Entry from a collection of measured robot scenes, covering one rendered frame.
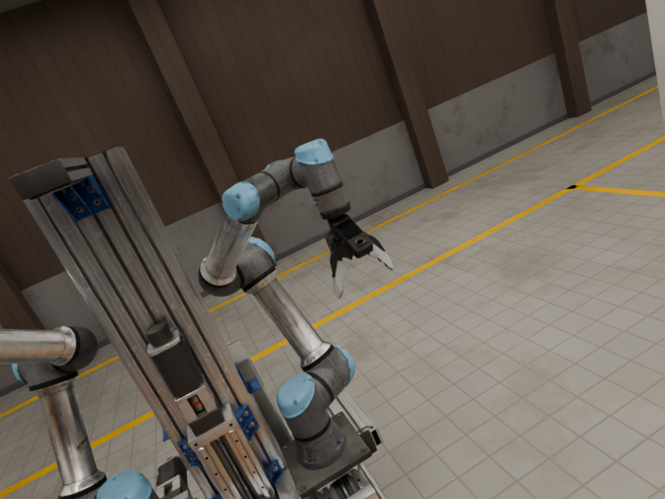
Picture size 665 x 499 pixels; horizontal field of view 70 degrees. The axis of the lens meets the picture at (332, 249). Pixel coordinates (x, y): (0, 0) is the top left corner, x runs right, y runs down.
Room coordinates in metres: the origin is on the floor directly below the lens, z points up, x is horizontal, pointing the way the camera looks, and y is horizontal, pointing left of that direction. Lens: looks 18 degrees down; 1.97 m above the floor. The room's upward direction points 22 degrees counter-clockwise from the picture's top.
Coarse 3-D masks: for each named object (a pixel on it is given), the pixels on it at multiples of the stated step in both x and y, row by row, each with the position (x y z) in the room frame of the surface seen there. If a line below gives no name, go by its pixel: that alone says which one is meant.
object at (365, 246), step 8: (344, 216) 1.03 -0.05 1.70; (336, 224) 1.02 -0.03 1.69; (344, 224) 1.01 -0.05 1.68; (352, 224) 1.01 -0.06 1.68; (336, 232) 1.01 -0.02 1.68; (344, 232) 0.99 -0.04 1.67; (352, 232) 0.99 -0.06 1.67; (360, 232) 0.98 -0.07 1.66; (344, 240) 0.98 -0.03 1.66; (352, 240) 0.97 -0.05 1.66; (360, 240) 0.95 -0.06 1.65; (368, 240) 0.96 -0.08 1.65; (352, 248) 0.95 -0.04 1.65; (360, 248) 0.94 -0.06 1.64; (368, 248) 0.94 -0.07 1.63; (360, 256) 0.95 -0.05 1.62
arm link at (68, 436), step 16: (16, 368) 1.17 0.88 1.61; (32, 368) 1.15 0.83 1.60; (48, 368) 1.14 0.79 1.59; (32, 384) 1.14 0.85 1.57; (48, 384) 1.14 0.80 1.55; (64, 384) 1.16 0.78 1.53; (48, 400) 1.14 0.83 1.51; (64, 400) 1.14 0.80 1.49; (48, 416) 1.12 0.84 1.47; (64, 416) 1.12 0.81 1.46; (80, 416) 1.15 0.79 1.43; (48, 432) 1.12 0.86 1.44; (64, 432) 1.11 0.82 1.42; (80, 432) 1.13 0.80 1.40; (64, 448) 1.09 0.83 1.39; (80, 448) 1.10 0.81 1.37; (64, 464) 1.08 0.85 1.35; (80, 464) 1.08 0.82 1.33; (64, 480) 1.07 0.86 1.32; (80, 480) 1.07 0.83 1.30; (96, 480) 1.07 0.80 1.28; (64, 496) 1.04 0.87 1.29; (80, 496) 1.04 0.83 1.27
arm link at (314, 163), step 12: (312, 144) 1.02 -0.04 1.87; (324, 144) 1.02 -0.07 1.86; (300, 156) 1.02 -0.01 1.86; (312, 156) 1.01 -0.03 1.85; (324, 156) 1.01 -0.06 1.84; (300, 168) 1.04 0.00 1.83; (312, 168) 1.01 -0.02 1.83; (324, 168) 1.01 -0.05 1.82; (336, 168) 1.04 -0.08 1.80; (300, 180) 1.04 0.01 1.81; (312, 180) 1.02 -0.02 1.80; (324, 180) 1.01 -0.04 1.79; (336, 180) 1.02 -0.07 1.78; (312, 192) 1.03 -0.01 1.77; (324, 192) 1.01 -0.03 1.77
